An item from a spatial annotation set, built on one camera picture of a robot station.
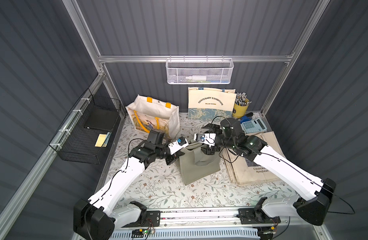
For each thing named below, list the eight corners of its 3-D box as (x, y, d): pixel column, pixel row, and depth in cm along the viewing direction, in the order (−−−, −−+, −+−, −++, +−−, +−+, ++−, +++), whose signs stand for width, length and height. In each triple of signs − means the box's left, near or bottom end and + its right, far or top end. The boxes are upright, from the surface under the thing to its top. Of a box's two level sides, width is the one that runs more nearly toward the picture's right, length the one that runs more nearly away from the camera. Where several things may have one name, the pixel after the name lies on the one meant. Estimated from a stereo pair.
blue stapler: (241, 123, 115) (242, 119, 111) (237, 120, 117) (239, 116, 113) (253, 118, 118) (255, 114, 114) (249, 115, 120) (251, 111, 117)
